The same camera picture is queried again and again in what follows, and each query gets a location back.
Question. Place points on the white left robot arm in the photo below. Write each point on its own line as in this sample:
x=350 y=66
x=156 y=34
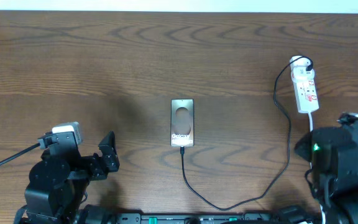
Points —
x=57 y=184

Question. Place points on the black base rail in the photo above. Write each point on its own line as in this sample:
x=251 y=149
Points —
x=136 y=218

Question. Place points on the white power strip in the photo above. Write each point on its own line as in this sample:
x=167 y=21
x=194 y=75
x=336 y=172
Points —
x=306 y=96

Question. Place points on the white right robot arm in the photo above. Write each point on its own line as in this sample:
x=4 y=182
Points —
x=333 y=154

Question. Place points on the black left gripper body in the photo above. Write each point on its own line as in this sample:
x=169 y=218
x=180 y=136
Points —
x=99 y=170

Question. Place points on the Galaxy smartphone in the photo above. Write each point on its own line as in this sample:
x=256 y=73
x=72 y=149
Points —
x=182 y=123

